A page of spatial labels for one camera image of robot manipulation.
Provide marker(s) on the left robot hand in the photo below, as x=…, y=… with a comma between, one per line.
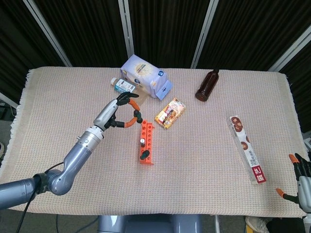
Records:
x=107, y=114

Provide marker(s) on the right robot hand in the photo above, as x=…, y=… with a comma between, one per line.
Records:
x=305, y=191

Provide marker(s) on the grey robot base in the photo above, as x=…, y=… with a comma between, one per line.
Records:
x=145, y=224

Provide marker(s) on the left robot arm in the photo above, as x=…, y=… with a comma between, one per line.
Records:
x=77, y=153

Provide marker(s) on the orange test tube rack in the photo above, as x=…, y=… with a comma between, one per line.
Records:
x=148, y=136

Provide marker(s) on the clear bottle with blue label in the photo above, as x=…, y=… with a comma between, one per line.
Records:
x=124, y=86

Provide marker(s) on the lavender soft package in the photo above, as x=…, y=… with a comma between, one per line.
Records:
x=143, y=70

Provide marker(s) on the white shoe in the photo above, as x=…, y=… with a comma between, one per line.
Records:
x=255, y=224

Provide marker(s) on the yellow curry box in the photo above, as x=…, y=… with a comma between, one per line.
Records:
x=170, y=112

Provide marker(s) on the long white cookie box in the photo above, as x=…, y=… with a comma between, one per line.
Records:
x=245, y=150

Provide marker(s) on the dark pleated curtain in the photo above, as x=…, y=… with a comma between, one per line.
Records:
x=252, y=29
x=167, y=26
x=14, y=36
x=85, y=29
x=301, y=80

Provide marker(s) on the brown glass bottle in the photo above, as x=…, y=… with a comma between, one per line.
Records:
x=206, y=85

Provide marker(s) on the beige woven table cloth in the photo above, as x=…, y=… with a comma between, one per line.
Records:
x=194, y=170

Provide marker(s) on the white metal frame post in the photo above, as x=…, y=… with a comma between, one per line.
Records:
x=47, y=34
x=8, y=100
x=126, y=24
x=203, y=34
x=291, y=53

